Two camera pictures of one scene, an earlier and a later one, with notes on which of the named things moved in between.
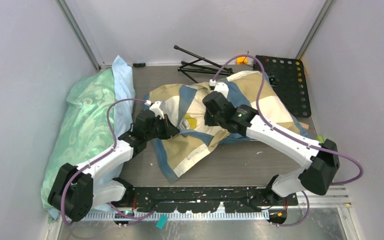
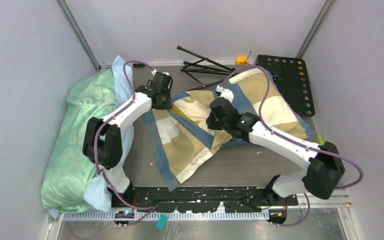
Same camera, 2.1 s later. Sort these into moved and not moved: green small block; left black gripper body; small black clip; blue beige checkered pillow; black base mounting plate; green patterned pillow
Moved: blue beige checkered pillow; left black gripper body
Not moved: black base mounting plate; green small block; green patterned pillow; small black clip
